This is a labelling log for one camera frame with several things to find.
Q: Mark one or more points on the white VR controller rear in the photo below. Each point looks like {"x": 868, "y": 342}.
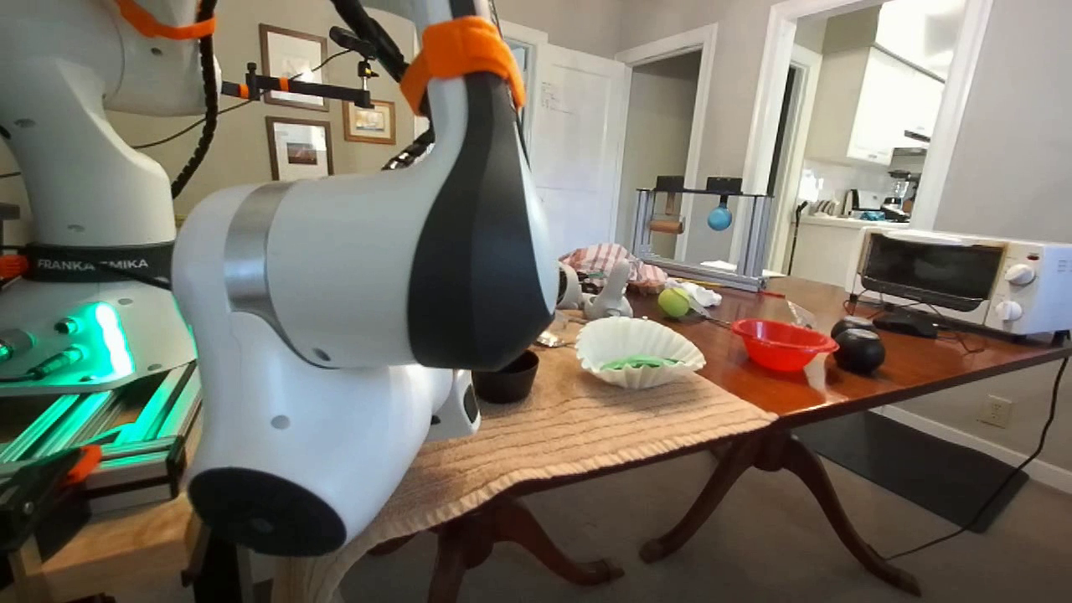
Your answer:
{"x": 610, "y": 300}

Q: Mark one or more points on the red plastic bowl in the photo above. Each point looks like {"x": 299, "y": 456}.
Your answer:
{"x": 782, "y": 345}

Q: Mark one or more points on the blue bulb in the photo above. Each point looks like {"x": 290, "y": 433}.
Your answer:
{"x": 722, "y": 216}

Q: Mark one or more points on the white toaster oven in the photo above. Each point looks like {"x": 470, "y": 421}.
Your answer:
{"x": 1007, "y": 287}

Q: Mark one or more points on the aluminium frame stand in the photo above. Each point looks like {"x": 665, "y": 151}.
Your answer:
{"x": 671, "y": 228}

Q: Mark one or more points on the black measuring cup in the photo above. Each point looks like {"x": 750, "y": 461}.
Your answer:
{"x": 507, "y": 383}

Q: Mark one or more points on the red striped cloth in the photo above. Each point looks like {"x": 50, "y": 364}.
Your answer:
{"x": 595, "y": 266}

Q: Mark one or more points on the robot base aluminium frame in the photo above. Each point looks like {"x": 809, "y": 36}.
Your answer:
{"x": 102, "y": 411}

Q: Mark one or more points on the crumpled white tissue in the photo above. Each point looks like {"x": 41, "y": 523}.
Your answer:
{"x": 698, "y": 296}

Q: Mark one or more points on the tan towel table cover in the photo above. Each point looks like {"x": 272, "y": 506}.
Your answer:
{"x": 568, "y": 427}

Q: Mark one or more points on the wooden dining table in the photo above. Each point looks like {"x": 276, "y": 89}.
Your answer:
{"x": 914, "y": 367}

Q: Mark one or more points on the white coffee filter bowl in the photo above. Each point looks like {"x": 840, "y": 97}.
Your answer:
{"x": 634, "y": 354}

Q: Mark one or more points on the yellow-green tennis ball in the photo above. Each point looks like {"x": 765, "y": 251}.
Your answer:
{"x": 676, "y": 304}

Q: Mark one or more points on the black round object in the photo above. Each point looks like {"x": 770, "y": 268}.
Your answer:
{"x": 859, "y": 348}

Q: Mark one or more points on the black computer mouse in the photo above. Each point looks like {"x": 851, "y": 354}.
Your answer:
{"x": 911, "y": 323}

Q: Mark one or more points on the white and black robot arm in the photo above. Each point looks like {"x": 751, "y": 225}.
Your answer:
{"x": 331, "y": 316}

